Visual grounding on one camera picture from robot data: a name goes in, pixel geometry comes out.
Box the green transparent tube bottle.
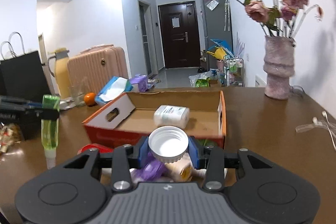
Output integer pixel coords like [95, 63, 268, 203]
[41, 94, 60, 169]

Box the beige yellow small device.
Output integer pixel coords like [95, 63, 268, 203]
[165, 152, 193, 182]

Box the large white bottle cap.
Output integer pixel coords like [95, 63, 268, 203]
[148, 126, 189, 163]

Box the snack packet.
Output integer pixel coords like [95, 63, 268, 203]
[0, 122, 22, 154]

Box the white red lint brush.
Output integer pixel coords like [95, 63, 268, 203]
[77, 143, 113, 154]

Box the black paper bag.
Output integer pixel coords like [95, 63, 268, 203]
[0, 32, 53, 97]

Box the purple bottle cap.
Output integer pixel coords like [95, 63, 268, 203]
[130, 152, 167, 184]

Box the clear drinking glass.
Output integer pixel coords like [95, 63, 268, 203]
[70, 77, 88, 107]

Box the orange fruit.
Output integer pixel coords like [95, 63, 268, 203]
[84, 93, 96, 107]

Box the yellow thermos jug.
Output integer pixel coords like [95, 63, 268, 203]
[47, 48, 71, 99]

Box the white pill bottle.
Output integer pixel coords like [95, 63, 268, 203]
[153, 105, 190, 129]

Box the pink suitcase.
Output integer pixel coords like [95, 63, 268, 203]
[67, 44, 129, 94]

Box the red cardboard box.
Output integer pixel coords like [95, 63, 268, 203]
[83, 89, 227, 148]

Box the blue wet wipes pack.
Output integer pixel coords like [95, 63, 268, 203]
[94, 76, 133, 106]

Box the purple small container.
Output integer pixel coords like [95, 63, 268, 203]
[129, 75, 148, 92]

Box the storage cart with bottles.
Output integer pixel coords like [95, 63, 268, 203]
[217, 56, 244, 87]

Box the yellow blue bags pile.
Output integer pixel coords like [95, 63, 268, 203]
[206, 39, 235, 60]

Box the pink textured vase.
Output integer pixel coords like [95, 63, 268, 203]
[263, 36, 295, 100]

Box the dark brown door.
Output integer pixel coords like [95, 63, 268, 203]
[158, 1, 201, 69]

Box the grey refrigerator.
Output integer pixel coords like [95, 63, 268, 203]
[200, 0, 234, 71]

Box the white earphones cable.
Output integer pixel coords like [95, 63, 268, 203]
[295, 110, 336, 151]

